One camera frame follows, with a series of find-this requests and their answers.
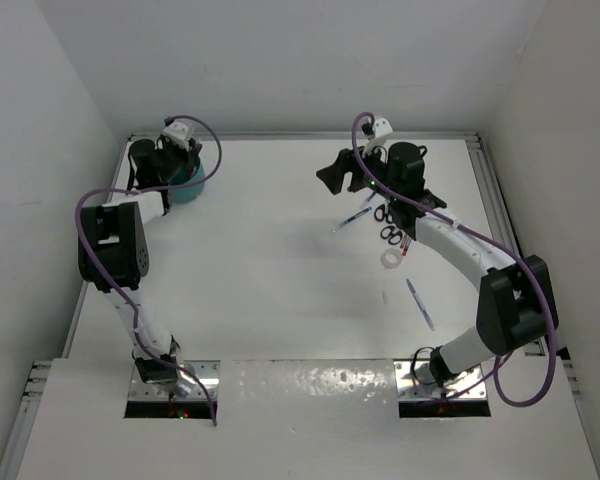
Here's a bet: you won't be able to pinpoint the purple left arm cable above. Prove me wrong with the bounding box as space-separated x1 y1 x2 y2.
74 114 224 428

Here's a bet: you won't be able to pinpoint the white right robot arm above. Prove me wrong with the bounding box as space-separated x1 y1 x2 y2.
316 142 558 387

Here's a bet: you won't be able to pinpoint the black handled scissors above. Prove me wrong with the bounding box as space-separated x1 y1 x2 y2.
374 203 394 225
380 225 404 246

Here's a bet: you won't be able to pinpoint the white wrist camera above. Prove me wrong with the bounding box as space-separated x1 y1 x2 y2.
162 119 195 151
362 117 393 153

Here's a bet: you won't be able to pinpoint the blue syringe pen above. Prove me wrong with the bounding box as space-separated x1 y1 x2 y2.
331 207 372 233

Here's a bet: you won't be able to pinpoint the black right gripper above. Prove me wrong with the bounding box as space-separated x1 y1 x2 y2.
318 137 400 201

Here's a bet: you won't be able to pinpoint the black cable at base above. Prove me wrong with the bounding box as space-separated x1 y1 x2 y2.
410 344 439 386

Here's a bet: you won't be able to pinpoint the blue and white pen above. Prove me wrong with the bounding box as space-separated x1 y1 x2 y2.
406 278 436 331

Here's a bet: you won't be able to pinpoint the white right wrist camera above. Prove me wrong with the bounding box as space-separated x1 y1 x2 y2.
362 117 393 153

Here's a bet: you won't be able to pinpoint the clear tape roll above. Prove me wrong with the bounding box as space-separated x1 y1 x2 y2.
380 248 403 269

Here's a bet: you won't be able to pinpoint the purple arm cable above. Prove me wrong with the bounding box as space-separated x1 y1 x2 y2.
74 114 224 428
352 111 564 407

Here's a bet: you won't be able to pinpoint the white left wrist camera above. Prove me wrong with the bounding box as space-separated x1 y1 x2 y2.
162 119 195 151

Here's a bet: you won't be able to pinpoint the purple pen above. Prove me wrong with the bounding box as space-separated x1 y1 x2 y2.
360 194 374 209

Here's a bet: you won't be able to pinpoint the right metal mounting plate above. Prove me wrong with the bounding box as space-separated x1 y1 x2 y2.
394 359 488 403

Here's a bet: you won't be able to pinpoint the teal round organizer container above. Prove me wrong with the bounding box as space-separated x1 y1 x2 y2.
170 163 205 205

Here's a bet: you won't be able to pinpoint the aluminium frame rail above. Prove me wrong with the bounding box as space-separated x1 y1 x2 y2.
464 132 551 326

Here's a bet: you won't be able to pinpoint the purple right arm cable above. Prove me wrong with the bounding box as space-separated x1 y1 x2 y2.
352 111 564 407

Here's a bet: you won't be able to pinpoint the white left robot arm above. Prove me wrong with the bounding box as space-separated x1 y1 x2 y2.
78 134 202 388

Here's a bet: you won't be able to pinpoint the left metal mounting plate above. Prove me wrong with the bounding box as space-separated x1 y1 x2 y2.
127 360 220 403

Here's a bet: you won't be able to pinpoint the metal mounting plate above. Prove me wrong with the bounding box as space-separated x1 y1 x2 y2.
394 359 488 403
127 360 220 403

